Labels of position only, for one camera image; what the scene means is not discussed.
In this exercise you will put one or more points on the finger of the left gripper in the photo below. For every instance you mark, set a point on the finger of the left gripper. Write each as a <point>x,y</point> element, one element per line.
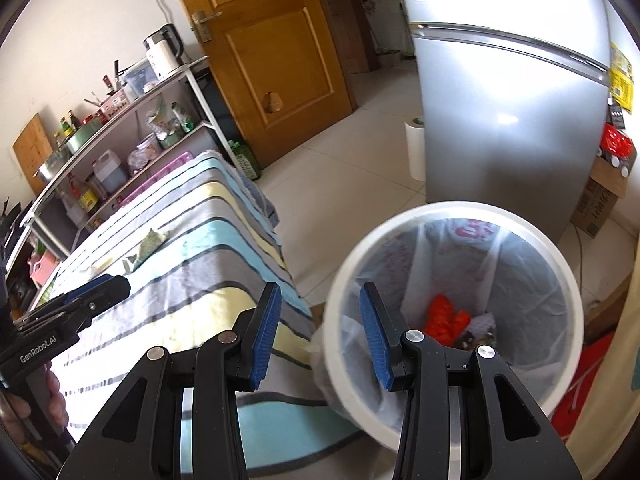
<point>66,302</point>
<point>73,311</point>

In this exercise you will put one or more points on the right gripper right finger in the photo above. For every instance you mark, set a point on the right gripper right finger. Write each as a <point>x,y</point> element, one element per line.
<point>467,414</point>

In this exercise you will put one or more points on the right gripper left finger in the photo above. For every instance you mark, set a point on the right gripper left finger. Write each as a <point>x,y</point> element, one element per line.
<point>137,433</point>

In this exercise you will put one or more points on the red plastic bag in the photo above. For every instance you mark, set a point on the red plastic bag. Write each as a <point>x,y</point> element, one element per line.
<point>444,323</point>

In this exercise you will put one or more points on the pale green sachet wrapper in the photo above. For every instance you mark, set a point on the pale green sachet wrapper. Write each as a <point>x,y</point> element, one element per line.
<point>149,245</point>

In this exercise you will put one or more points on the white trash bin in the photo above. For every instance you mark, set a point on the white trash bin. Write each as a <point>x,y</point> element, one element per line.
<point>466,274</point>

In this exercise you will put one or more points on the person's left hand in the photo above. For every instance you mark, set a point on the person's left hand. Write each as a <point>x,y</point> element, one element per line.
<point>15,409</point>

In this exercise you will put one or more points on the soy sauce bottle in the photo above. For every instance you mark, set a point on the soy sauce bottle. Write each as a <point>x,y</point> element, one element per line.
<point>84,194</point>

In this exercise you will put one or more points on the white oil jug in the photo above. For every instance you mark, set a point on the white oil jug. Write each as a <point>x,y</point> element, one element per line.
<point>110,171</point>

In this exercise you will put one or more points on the striped tablecloth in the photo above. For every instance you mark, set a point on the striped tablecloth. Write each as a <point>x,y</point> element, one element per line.
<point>221,251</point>

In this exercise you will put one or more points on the steel basin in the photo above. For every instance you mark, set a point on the steel basin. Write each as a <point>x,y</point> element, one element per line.
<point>47,171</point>

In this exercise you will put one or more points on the wooden cutting board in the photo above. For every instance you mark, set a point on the wooden cutting board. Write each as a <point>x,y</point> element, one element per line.
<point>32,148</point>

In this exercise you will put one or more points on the pink plastic tray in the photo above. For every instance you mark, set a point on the pink plastic tray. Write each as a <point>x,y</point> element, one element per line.
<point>176,163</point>

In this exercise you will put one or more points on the pink utensil basket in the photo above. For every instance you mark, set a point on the pink utensil basket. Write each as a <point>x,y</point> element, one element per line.
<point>115,104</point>

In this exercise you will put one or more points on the white metal shelf rack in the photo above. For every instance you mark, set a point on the white metal shelf rack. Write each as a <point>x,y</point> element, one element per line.
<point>120,135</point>

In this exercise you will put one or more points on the green bottle on floor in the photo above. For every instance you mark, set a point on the green bottle on floor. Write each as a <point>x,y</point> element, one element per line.
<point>246,159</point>

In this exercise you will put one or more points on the yellow pineapple cloth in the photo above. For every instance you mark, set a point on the yellow pineapple cloth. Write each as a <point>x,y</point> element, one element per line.
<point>612,405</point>

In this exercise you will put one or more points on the clear storage box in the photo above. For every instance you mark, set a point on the clear storage box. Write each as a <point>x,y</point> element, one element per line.
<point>139,78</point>

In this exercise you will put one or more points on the white paper roll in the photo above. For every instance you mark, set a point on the white paper roll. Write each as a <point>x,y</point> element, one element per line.
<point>415,137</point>

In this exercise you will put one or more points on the white electric kettle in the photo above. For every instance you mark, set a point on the white electric kettle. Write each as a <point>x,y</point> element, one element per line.
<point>164,49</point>

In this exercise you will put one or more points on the cardboard box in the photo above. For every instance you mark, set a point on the cardboard box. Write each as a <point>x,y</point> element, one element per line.
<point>605,186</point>

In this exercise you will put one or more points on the red bag on box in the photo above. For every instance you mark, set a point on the red bag on box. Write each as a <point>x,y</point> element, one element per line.
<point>616,143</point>

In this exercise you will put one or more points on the wooden door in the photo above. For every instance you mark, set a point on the wooden door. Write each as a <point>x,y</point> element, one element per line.
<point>276,65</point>

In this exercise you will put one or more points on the silver refrigerator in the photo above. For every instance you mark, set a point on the silver refrigerator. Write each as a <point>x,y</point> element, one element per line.
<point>514,96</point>

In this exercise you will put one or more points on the yellow fridge sticker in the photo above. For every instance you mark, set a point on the yellow fridge sticker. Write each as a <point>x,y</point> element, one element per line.
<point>621,79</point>

